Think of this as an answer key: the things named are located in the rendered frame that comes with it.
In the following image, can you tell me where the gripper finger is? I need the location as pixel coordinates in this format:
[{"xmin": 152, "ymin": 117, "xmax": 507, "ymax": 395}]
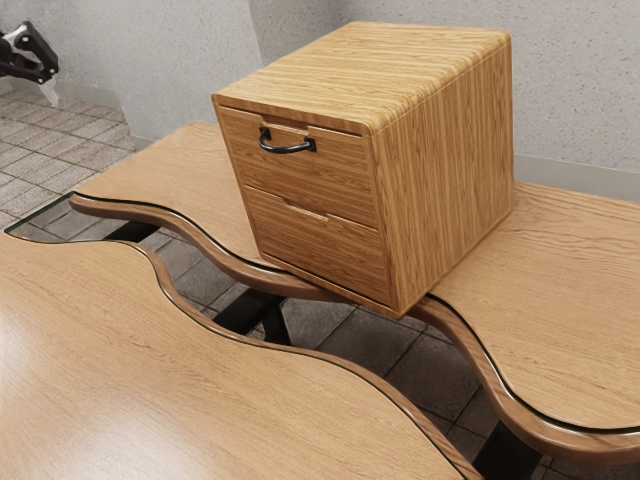
[{"xmin": 0, "ymin": 19, "xmax": 61, "ymax": 109}]

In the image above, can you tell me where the wooden two-drawer cabinet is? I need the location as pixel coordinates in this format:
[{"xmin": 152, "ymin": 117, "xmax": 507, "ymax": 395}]
[{"xmin": 211, "ymin": 20, "xmax": 516, "ymax": 320}]

